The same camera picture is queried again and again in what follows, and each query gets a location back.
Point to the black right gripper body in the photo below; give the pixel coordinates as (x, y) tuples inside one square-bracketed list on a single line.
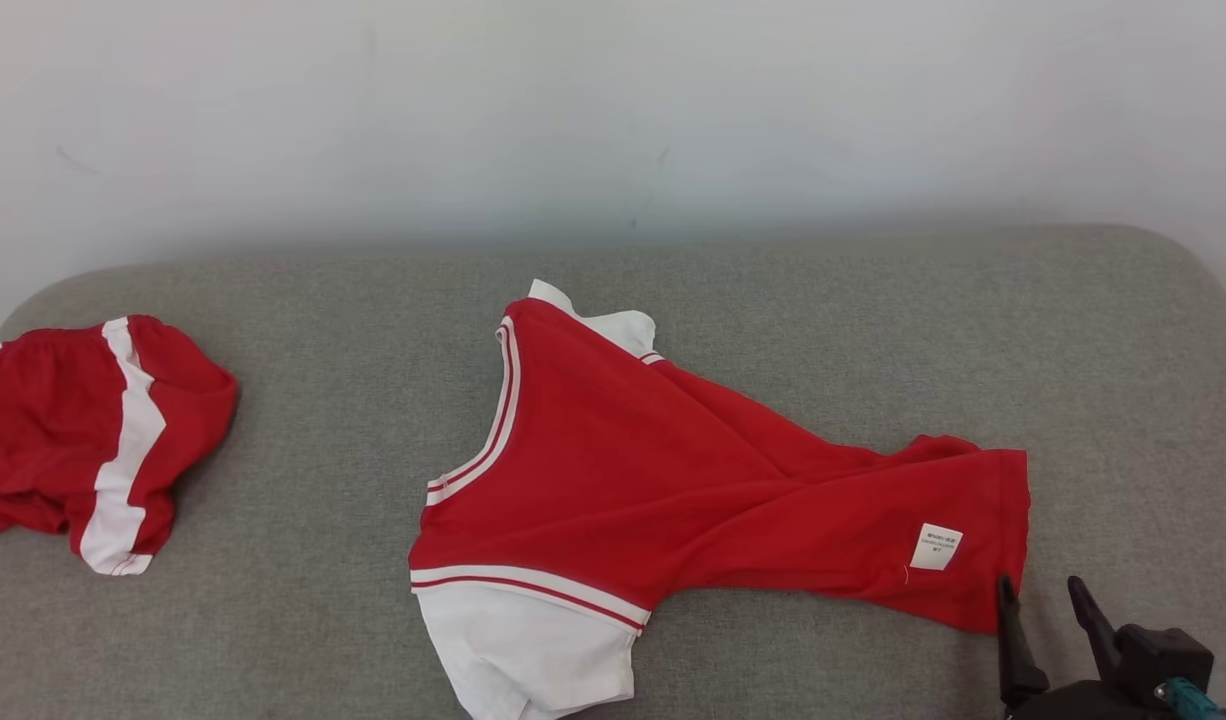
[(1083, 705)]

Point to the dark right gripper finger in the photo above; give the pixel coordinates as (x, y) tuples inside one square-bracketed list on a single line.
[(1015, 655), (1095, 620)]

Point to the red white-sleeved jersey shirt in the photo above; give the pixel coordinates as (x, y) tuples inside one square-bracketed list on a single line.
[(673, 480)]

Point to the red shorts with white stripe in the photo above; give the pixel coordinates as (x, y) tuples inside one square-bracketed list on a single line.
[(43, 430)]

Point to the grey fabric sofa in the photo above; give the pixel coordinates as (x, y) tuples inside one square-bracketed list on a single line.
[(303, 480)]

